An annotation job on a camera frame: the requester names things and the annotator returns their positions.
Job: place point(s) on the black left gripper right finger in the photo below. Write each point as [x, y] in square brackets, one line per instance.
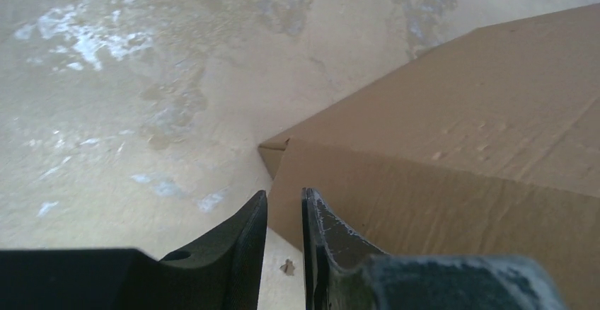
[342, 270]

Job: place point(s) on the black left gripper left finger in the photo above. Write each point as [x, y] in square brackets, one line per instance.
[220, 270]

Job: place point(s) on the brown cardboard box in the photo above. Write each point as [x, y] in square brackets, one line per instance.
[486, 144]

